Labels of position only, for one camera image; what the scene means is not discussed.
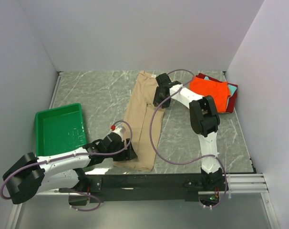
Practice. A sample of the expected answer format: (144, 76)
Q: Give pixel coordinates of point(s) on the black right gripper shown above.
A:
(156, 98)

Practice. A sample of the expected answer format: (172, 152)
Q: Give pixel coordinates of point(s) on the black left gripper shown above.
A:
(129, 154)

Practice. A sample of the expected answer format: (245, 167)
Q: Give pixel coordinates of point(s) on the beige t shirt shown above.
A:
(138, 115)

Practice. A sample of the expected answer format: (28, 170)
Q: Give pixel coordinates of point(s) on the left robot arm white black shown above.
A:
(31, 175)

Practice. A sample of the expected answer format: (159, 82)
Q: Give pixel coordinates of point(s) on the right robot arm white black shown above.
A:
(204, 120)

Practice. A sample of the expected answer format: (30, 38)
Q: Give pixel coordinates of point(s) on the orange folded t shirt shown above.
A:
(219, 91)

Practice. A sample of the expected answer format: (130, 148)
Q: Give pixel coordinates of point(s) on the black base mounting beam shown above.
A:
(137, 187)

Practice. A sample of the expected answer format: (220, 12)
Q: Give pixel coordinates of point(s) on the dark red folded t shirt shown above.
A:
(231, 100)

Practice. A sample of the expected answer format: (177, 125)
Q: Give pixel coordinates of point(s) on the green plastic tray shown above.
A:
(59, 130)

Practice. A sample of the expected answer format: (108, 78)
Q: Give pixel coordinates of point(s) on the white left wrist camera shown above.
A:
(120, 130)

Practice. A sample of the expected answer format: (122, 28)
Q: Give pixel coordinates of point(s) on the aluminium frame rail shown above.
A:
(247, 206)

